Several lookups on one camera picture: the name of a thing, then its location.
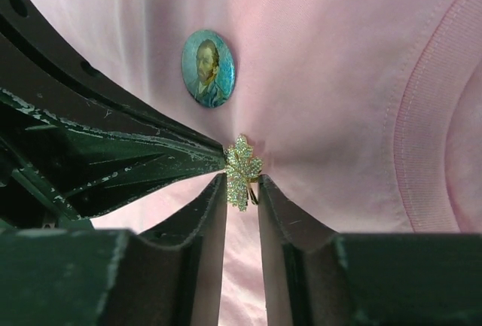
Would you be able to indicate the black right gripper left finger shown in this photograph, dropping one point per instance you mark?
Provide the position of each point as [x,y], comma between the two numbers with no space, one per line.
[168,275]

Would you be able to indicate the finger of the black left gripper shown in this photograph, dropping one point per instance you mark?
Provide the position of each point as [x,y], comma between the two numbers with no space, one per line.
[46,78]
[79,159]

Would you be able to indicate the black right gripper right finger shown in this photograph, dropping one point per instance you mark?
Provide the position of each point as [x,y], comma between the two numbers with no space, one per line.
[316,276]

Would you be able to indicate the gold leaf rhinestone brooch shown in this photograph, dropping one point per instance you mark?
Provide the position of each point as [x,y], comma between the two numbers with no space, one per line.
[242,168]

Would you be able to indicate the round portrait pin badge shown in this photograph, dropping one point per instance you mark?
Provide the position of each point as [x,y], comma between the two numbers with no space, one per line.
[208,68]

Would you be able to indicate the pink t-shirt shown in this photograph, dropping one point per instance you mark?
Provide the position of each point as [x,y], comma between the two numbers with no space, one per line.
[366,113]

